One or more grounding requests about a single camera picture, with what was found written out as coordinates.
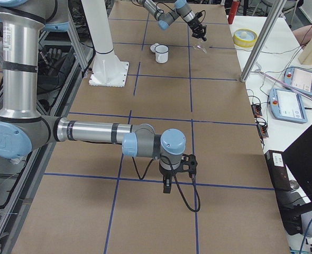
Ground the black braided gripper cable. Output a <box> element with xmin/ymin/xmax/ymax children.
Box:
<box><xmin>155</xmin><ymin>2</ymin><xmax>207</xmax><ymax>22</ymax></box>

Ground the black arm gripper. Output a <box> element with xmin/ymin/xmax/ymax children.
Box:
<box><xmin>160</xmin><ymin>154</ymin><xmax>198</xmax><ymax>183</ymax></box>

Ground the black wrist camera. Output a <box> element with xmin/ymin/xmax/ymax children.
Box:
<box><xmin>163</xmin><ymin>177</ymin><xmax>172</xmax><ymax>194</ymax></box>

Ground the black computer box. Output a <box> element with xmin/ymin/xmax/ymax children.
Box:
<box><xmin>265</xmin><ymin>150</ymin><xmax>291</xmax><ymax>192</ymax></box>

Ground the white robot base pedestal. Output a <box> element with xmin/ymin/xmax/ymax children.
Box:
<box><xmin>81</xmin><ymin>0</ymin><xmax>129</xmax><ymax>87</ymax></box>

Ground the far teach pendant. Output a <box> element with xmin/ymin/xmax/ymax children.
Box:
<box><xmin>284</xmin><ymin>66</ymin><xmax>312</xmax><ymax>96</ymax></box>

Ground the yellow tape roll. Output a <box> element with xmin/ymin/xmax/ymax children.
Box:
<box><xmin>233</xmin><ymin>29</ymin><xmax>258</xmax><ymax>48</ymax></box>

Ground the metal rod green tip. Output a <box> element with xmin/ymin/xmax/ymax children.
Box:
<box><xmin>254</xmin><ymin>69</ymin><xmax>312</xmax><ymax>101</ymax></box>

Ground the teach pendant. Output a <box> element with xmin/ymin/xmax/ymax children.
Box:
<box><xmin>284</xmin><ymin>66</ymin><xmax>312</xmax><ymax>96</ymax></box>
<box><xmin>269</xmin><ymin>88</ymin><xmax>308</xmax><ymax>123</ymax></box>

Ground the white enamel mug blue rim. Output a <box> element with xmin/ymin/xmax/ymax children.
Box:
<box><xmin>155</xmin><ymin>44</ymin><xmax>169</xmax><ymax>64</ymax></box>

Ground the near teach pendant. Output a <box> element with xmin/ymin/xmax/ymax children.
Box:
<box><xmin>269</xmin><ymin>88</ymin><xmax>308</xmax><ymax>123</ymax></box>

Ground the black monitor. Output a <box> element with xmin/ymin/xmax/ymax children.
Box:
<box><xmin>283</xmin><ymin>125</ymin><xmax>312</xmax><ymax>200</ymax></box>

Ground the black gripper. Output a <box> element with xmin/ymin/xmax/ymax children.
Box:
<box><xmin>189</xmin><ymin>14</ymin><xmax>207</xmax><ymax>41</ymax></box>

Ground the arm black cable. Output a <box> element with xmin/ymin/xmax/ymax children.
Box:
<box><xmin>131</xmin><ymin>156</ymin><xmax>201</xmax><ymax>212</ymax></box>

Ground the aluminium frame post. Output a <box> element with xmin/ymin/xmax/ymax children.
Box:
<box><xmin>240</xmin><ymin>0</ymin><xmax>287</xmax><ymax>83</ymax></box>

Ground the red bottle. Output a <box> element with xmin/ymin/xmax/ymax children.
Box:
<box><xmin>228</xmin><ymin>0</ymin><xmax>240</xmax><ymax>24</ymax></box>

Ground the red black connector block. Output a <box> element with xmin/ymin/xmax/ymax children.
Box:
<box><xmin>251</xmin><ymin>103</ymin><xmax>262</xmax><ymax>117</ymax></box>

